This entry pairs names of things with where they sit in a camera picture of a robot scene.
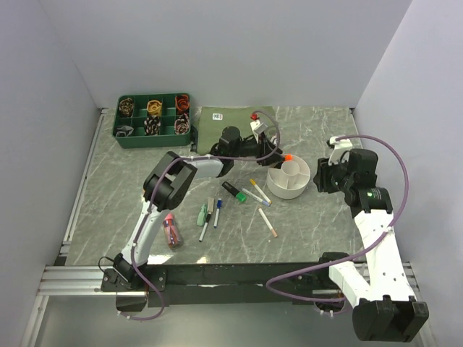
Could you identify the light blue cap marker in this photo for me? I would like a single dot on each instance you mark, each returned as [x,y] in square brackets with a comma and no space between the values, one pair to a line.
[255,197]

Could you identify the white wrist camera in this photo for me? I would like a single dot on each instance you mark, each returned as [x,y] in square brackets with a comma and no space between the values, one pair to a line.
[340,146]
[258,127]

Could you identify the grey white eraser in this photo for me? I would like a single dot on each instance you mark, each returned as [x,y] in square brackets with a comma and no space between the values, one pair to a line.
[210,205]

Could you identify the white round divided organizer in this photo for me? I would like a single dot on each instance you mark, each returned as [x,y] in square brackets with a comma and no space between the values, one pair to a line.
[290,180]

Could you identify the orange cap white marker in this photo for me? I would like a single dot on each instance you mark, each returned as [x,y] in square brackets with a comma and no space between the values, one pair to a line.
[267,222]

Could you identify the maroon floral rolled tie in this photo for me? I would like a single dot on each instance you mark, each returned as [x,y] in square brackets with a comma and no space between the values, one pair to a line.
[182,124]

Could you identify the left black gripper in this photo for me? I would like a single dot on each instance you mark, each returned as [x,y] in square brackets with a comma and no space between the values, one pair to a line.
[264,147]

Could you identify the aluminium rail frame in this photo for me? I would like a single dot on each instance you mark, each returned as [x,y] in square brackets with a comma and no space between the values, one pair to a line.
[311,285]

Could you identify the folded olive green t-shirt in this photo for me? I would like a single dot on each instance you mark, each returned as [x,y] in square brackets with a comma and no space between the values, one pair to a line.
[211,121]

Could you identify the yellow cap white marker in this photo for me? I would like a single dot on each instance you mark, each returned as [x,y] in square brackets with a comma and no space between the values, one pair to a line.
[261,192]

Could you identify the pink cap clear pen tube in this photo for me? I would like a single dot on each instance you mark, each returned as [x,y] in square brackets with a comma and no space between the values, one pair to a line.
[173,237]

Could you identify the green compartment tray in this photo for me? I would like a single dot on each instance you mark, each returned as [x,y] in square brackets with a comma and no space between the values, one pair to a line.
[166,138]

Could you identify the yellow rolled tie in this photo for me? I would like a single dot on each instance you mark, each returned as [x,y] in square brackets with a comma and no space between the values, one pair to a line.
[154,108]

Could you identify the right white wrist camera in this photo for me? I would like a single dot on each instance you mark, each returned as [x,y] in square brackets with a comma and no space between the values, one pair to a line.
[340,146]

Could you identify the orange cap black highlighter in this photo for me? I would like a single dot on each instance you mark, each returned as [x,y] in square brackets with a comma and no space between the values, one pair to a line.
[287,157]

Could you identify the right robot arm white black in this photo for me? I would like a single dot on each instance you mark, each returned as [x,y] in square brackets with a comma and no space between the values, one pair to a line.
[384,305]

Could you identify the brown patterned rolled tie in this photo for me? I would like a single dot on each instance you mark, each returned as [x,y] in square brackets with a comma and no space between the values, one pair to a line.
[126,107]

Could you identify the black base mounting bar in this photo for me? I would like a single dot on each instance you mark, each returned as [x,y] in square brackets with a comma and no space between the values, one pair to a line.
[198,284]

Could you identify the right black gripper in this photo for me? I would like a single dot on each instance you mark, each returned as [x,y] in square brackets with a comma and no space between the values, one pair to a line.
[321,177]

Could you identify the grey rolled tie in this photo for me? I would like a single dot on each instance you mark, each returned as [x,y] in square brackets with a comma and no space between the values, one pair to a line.
[123,131]

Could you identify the pink dotted rolled tie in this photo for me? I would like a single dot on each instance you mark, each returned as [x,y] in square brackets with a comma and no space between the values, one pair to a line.
[152,125]

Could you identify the green cap black highlighter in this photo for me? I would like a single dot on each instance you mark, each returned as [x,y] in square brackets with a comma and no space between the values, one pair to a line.
[240,196]

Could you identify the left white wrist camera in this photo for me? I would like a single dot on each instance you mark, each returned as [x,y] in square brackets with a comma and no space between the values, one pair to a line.
[258,127]

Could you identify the blue cap white marker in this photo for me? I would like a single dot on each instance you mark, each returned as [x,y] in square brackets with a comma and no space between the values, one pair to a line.
[218,209]

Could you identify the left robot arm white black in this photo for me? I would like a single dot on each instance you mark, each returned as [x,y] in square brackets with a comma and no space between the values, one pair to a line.
[168,183]

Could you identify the black cap white marker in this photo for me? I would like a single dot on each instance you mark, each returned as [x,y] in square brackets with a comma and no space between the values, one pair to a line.
[205,225]

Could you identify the orange rolled tie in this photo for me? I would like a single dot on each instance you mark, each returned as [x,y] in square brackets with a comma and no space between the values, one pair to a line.
[182,103]

